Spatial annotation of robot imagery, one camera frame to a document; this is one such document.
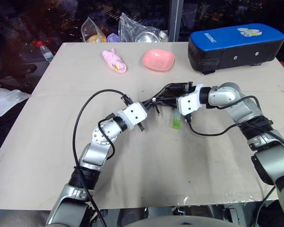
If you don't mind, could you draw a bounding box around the blue and black case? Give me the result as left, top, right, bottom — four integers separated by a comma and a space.
187, 23, 284, 75

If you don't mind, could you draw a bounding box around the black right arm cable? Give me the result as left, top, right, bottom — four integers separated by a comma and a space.
186, 95, 262, 137

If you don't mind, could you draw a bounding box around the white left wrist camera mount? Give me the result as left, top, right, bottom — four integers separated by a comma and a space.
118, 102, 149, 131

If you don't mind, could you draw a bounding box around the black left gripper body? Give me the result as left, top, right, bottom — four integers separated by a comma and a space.
142, 98, 159, 112

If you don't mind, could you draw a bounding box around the purple packet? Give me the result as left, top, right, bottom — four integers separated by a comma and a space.
107, 33, 120, 43

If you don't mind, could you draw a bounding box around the crumpled clear plastic bag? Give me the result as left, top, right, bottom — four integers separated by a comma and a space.
118, 12, 162, 44

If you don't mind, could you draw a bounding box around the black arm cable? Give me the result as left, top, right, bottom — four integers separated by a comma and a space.
186, 95, 262, 137
72, 89, 134, 227

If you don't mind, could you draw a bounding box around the clear bag with orange item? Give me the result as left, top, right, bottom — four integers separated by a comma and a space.
81, 15, 108, 44

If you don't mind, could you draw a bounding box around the white cap bottle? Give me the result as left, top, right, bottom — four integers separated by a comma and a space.
159, 30, 169, 43

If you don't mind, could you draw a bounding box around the red cap water bottle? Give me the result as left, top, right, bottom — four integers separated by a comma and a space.
36, 41, 54, 63

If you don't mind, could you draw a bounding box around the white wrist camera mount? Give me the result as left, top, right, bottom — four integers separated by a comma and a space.
176, 84, 204, 117
118, 102, 149, 131

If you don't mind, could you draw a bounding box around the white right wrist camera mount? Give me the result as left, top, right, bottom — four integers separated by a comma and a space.
176, 84, 204, 117

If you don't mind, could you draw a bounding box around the pink soft pouch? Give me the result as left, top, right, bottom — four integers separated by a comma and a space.
101, 48, 127, 74

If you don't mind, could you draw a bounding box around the white cloth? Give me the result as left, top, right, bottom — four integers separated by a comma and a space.
0, 83, 32, 118

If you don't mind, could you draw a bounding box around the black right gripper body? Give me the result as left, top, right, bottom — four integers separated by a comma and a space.
167, 81, 195, 96

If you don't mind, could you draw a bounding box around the grey window pillar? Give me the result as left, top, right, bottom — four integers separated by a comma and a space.
168, 0, 183, 42

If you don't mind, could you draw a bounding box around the round shiny bowl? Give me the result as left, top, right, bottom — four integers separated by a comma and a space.
134, 31, 159, 44

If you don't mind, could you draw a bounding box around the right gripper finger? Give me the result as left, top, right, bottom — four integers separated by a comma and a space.
155, 83, 174, 99
163, 95, 179, 108

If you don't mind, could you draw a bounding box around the green highlighter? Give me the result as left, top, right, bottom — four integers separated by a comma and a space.
171, 112, 182, 131

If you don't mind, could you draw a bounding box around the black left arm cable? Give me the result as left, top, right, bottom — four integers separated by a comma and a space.
72, 89, 134, 227

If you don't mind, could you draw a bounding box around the pink soap dish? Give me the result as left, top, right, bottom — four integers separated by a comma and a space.
142, 49, 176, 72

